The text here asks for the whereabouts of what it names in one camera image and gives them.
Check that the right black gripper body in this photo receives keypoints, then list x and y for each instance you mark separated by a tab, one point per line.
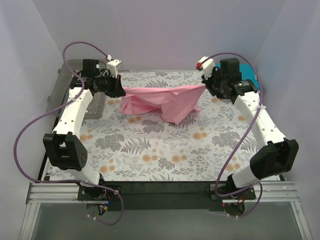
210	85

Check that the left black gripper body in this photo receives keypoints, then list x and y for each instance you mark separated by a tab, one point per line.
117	86

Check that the pink t shirt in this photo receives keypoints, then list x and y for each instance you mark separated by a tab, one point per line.
175	103

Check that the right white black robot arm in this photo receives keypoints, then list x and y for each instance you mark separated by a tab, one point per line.
276	153

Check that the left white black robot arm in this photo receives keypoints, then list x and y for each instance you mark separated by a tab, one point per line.
63	146

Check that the teal folded t shirt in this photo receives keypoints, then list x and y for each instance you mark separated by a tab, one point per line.
247	72

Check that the clear plastic bin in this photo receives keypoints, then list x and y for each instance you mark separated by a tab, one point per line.
61	92

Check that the floral table mat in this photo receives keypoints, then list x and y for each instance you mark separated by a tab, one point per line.
147	148

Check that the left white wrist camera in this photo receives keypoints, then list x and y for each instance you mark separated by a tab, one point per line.
112	65

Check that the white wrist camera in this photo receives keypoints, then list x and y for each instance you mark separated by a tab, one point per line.
112	65
206	65

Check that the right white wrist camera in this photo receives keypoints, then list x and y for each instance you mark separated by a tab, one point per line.
206	65

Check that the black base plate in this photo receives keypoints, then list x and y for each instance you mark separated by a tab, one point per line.
167	195

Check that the aluminium frame rail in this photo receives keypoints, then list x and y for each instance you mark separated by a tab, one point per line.
165	211

